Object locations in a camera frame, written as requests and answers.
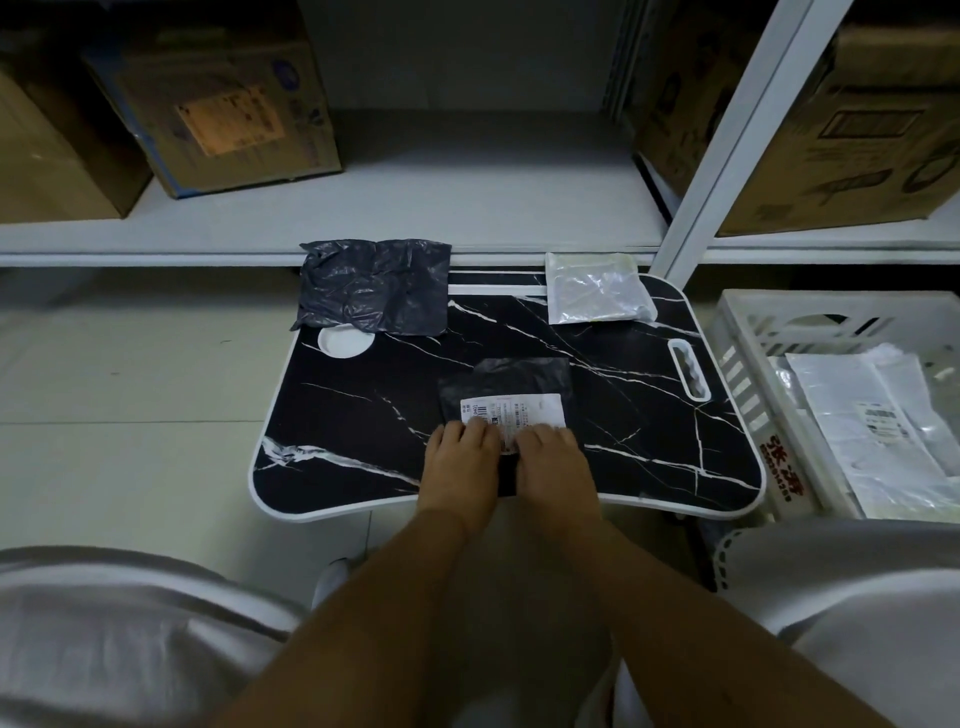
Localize person's right hand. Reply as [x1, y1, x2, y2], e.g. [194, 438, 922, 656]
[513, 423, 604, 534]

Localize person's left hand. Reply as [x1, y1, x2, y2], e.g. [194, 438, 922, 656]
[416, 419, 502, 538]

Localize dark grey labelled bag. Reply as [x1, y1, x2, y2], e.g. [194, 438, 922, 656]
[437, 357, 575, 498]

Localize small white bubble mailer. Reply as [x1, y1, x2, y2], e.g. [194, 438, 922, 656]
[545, 251, 660, 326]

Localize white plastic basket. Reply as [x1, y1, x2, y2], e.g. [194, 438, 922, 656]
[704, 288, 960, 526]

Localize white metal shelf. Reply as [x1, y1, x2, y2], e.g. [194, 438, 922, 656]
[0, 0, 960, 283]

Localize narrow white mailer taped end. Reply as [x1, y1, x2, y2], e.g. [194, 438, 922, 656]
[783, 350, 960, 520]

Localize person's right forearm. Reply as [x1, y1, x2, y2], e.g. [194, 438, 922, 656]
[547, 517, 894, 728]

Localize person's left forearm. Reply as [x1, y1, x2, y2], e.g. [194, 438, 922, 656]
[213, 509, 489, 728]

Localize person's left white shoe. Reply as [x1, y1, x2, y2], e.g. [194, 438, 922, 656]
[311, 558, 354, 610]

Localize person's white shorts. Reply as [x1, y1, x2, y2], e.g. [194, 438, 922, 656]
[0, 517, 960, 728]

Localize black marble lap table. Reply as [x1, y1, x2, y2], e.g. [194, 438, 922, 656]
[248, 268, 766, 524]

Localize cardboard box with orange label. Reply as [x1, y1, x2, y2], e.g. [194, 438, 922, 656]
[82, 22, 345, 200]

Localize cardboard box with black print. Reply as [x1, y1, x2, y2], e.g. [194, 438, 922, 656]
[622, 0, 960, 238]

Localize plain brown cardboard box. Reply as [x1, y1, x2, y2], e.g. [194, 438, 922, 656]
[0, 59, 154, 225]

